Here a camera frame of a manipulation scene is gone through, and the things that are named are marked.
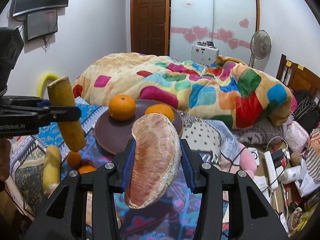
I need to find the yellow sugarcane stick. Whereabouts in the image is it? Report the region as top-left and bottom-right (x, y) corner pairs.
(47, 76), (86, 152)
(42, 145), (61, 197)

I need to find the peeled pomelo segment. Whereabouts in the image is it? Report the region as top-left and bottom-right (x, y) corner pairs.
(125, 113), (182, 209)

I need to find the person's left hand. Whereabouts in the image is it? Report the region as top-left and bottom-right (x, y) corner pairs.
(0, 137), (12, 181)

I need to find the grey dotted pillow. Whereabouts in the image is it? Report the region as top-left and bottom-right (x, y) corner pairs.
(178, 110), (241, 167)

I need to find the blue patterned bed sheet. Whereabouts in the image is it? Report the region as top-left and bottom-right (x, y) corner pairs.
(10, 98), (238, 239)

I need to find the pink plush toy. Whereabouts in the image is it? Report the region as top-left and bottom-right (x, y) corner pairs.
(239, 143), (257, 179)

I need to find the small orange mandarin on bed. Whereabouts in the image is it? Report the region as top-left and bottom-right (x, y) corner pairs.
(67, 151), (82, 169)

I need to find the dark brown round plate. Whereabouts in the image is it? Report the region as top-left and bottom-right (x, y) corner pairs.
(94, 100), (183, 157)

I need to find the orange mandarin on plate left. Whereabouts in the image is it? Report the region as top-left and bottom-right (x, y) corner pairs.
(108, 94), (136, 121)

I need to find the orange mandarin on plate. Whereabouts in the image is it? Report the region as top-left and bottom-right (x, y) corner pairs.
(144, 104), (175, 122)
(108, 94), (136, 121)

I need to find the white power strip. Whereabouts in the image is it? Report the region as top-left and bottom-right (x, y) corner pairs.
(264, 151), (279, 193)

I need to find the orange mandarin on plate right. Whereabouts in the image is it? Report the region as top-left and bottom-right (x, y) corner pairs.
(144, 104), (175, 122)

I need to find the white bottle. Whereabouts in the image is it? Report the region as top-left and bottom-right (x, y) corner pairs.
(278, 165), (302, 185)

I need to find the colourful patchwork fleece blanket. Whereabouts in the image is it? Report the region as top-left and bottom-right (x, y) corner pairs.
(73, 53), (292, 129)

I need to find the pink quilted pouch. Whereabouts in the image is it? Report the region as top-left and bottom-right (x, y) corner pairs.
(285, 121), (310, 153)

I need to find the black striped bag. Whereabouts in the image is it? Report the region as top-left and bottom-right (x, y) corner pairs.
(293, 98), (319, 134)

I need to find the white box appliance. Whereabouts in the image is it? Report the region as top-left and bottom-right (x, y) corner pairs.
(191, 41), (219, 66)

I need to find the wooden headboard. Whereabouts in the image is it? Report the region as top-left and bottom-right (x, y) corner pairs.
(276, 54), (319, 99)

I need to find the brown wooden door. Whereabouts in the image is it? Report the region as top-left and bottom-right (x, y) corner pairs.
(130, 0), (169, 56)

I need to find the white standing fan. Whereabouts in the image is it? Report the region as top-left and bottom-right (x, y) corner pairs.
(249, 30), (272, 68)

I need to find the frosted wardrobe with hearts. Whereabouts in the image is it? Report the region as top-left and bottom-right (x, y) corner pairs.
(169, 0), (258, 63)

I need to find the small wall monitor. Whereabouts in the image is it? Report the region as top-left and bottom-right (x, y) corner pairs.
(23, 9), (58, 43)

